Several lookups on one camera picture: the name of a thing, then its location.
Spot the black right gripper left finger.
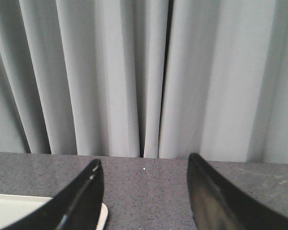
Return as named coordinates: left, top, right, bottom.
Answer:
left=3, top=159, right=104, bottom=230

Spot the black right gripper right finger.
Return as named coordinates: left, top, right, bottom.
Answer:
left=187, top=153, right=288, bottom=230

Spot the cream rectangular tray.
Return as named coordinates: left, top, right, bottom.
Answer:
left=0, top=193, right=108, bottom=230

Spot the grey curtain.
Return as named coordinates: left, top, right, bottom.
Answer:
left=0, top=0, right=288, bottom=163

